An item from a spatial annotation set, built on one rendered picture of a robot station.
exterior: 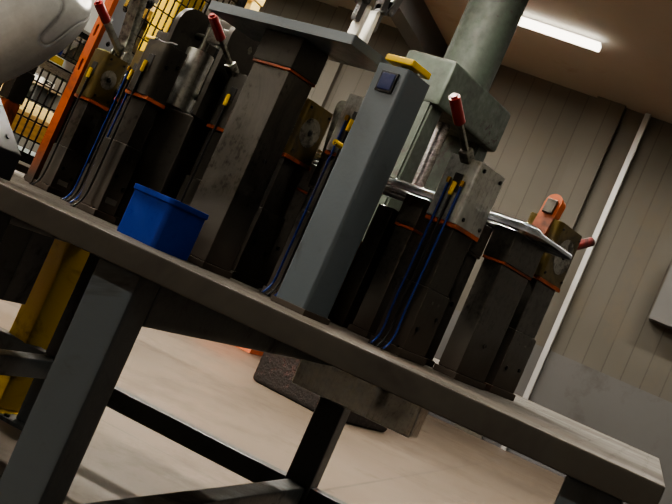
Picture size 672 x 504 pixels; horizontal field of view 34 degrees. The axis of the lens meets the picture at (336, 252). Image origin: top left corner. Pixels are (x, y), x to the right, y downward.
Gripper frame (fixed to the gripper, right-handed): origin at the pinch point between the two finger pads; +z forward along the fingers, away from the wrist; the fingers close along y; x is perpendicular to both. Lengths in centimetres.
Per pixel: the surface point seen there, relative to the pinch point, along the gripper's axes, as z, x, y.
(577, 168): -174, 604, 718
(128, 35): 10, 82, -4
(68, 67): 20, 118, 0
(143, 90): 23, 45, -12
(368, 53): 5.2, -6.6, -1.0
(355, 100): 10.6, 6.7, 9.9
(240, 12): 5.1, 19.3, -12.9
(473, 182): 18.3, -23.1, 18.3
